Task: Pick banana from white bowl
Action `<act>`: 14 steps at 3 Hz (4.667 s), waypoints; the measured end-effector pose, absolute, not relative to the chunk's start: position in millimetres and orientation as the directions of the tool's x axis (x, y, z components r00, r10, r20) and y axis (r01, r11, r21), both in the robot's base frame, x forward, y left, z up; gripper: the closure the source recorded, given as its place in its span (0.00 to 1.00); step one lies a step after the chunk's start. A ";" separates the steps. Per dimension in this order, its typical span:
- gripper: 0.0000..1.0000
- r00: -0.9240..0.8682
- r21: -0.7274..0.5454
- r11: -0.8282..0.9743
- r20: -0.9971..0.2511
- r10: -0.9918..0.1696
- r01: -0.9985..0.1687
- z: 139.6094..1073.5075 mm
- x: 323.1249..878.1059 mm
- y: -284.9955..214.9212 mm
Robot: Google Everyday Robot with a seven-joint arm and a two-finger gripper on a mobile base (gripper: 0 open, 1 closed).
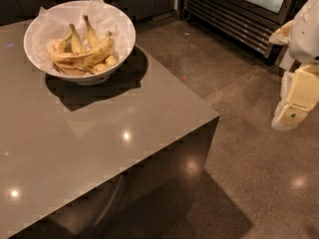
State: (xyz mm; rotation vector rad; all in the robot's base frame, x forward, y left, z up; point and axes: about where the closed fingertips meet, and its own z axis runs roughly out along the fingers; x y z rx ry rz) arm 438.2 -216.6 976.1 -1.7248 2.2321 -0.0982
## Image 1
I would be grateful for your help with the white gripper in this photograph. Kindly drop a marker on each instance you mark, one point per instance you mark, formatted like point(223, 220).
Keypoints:
point(306, 37)

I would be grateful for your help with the large curved yellow banana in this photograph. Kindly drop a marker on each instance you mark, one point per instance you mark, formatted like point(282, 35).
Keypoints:
point(85, 59)

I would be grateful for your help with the white ceramic bowl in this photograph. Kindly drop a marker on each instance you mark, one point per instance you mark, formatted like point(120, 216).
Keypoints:
point(82, 42)

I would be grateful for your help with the upright yellow banana right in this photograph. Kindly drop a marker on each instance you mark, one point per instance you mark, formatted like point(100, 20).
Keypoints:
point(92, 37)

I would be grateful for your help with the spotted banana far left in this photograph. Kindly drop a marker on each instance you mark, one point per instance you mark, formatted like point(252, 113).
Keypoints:
point(59, 45)

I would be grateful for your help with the white paper bowl liner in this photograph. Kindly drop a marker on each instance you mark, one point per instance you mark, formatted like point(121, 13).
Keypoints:
point(54, 23)

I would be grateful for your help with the black glass door refrigerator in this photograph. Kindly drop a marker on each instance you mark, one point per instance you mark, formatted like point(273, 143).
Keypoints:
point(250, 22)

